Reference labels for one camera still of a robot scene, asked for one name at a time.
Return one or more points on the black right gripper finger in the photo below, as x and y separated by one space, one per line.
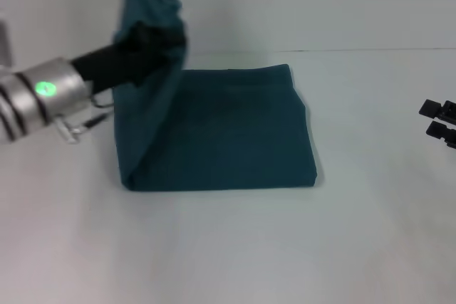
440 132
436 109

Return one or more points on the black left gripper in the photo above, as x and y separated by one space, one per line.
117 60

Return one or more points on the teal blue t-shirt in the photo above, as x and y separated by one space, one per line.
221 129

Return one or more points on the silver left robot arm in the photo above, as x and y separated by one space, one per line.
39 97

